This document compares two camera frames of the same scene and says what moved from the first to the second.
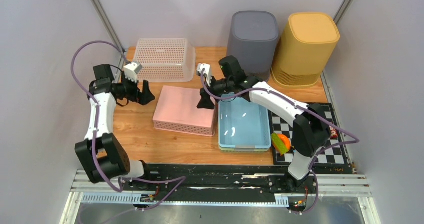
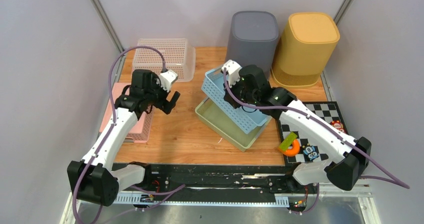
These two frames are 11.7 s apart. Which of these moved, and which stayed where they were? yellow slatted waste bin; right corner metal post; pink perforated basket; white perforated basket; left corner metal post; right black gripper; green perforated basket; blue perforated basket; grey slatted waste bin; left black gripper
Moved: pink perforated basket; green perforated basket; left black gripper; blue perforated basket; right black gripper
Stayed: left corner metal post; grey slatted waste bin; white perforated basket; yellow slatted waste bin; right corner metal post
